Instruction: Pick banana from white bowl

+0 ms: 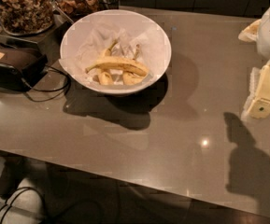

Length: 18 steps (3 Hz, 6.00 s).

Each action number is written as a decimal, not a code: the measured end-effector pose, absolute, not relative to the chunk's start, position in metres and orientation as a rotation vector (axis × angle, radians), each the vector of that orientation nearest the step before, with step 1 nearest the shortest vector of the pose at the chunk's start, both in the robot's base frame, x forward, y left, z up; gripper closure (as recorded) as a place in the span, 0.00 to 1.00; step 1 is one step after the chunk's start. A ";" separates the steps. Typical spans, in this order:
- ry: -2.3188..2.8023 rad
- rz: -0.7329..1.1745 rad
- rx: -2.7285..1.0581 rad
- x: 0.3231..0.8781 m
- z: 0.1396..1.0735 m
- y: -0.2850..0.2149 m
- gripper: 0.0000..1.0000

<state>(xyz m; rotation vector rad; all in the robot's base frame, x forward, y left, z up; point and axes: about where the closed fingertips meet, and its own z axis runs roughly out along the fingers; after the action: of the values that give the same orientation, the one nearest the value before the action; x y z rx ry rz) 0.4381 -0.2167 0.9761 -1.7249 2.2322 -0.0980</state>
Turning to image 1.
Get white paper liner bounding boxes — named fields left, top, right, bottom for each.
left=59, top=23, right=171, bottom=93

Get yellow banana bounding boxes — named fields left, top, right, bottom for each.
left=85, top=56, right=149, bottom=77

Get black cables on floor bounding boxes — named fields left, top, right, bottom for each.
left=0, top=175, right=105, bottom=224

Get grey metal stand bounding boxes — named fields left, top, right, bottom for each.
left=0, top=15, right=70, bottom=64

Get right lower banana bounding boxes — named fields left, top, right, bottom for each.
left=122, top=72, right=144, bottom=85

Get black cable on table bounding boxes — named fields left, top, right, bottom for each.
left=20, top=64, right=72, bottom=104

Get dark device with label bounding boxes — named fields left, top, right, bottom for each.
left=0, top=46, right=48, bottom=91

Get glass jar dried fruit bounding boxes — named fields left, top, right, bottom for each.
left=52, top=0, right=102, bottom=20

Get large glass nut jar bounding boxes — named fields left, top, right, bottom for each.
left=0, top=0, right=54, bottom=36

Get left lower banana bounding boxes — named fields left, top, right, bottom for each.
left=98, top=72, right=114, bottom=85

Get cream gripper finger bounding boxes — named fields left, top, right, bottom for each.
left=238, top=19, right=262, bottom=42
left=241, top=60, right=270, bottom=119

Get white bowl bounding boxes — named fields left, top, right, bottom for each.
left=59, top=9, right=171, bottom=95

